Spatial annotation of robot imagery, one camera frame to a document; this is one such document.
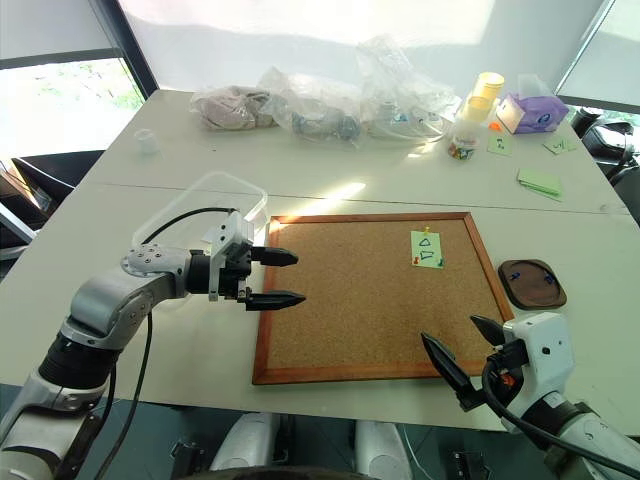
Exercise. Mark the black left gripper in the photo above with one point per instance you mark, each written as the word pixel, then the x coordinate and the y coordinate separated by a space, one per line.
pixel 234 272

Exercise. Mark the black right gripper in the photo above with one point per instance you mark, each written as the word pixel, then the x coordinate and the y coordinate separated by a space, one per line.
pixel 507 367

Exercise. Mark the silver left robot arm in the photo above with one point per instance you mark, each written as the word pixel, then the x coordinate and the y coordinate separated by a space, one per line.
pixel 100 305

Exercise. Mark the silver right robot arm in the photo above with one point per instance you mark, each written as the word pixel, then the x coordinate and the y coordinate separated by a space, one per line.
pixel 595 440

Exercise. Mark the wood framed cork board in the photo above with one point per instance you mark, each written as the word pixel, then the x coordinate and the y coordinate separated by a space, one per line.
pixel 350 300

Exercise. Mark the green note with triangles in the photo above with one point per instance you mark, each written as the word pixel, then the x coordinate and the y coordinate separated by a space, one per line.
pixel 418 250

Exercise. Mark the green sticky note pad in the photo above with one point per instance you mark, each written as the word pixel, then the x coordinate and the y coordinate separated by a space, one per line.
pixel 540 182

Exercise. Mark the green note with scribble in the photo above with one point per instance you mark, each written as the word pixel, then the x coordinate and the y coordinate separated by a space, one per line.
pixel 560 146
pixel 500 145

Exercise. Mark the clear jar of push pins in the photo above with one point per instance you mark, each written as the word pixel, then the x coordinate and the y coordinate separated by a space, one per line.
pixel 462 142

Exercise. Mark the brown wooden tray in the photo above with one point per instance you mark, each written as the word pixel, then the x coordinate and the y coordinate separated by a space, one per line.
pixel 532 294

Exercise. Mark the clear plastic container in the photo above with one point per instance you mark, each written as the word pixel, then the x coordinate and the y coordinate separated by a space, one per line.
pixel 250 192

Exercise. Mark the white robot leg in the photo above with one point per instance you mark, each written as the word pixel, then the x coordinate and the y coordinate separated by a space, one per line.
pixel 245 442
pixel 382 450

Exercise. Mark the plastic bag with grey items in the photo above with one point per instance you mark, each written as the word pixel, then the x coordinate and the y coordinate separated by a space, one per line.
pixel 320 120

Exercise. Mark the plastic bag with pink cloth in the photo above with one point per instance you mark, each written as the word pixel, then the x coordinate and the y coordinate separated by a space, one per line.
pixel 225 107

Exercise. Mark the small white cup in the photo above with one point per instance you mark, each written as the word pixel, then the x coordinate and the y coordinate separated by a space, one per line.
pixel 146 142

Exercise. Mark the large clear plastic bag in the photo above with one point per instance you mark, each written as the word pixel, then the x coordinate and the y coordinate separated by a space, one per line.
pixel 400 100

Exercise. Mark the small orange piece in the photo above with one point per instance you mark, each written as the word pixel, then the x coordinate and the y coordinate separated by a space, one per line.
pixel 495 127

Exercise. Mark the purple tissue box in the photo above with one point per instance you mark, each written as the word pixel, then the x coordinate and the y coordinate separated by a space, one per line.
pixel 535 112

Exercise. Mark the black office chair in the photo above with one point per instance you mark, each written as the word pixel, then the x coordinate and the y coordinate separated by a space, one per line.
pixel 607 145

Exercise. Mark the yellow cup stack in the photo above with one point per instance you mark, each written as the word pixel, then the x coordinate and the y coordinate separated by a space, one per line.
pixel 484 97

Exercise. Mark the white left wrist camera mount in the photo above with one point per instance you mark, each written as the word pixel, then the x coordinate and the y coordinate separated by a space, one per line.
pixel 231 233

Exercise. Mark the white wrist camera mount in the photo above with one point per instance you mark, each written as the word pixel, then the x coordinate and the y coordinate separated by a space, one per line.
pixel 542 345
pixel 231 233

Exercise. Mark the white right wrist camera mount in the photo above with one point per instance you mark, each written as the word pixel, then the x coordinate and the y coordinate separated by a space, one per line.
pixel 542 345

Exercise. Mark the black chair with metal frame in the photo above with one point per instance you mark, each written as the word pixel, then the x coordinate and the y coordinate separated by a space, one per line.
pixel 45 172

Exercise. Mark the dark window frame post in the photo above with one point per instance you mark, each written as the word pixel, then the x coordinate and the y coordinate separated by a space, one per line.
pixel 130 45

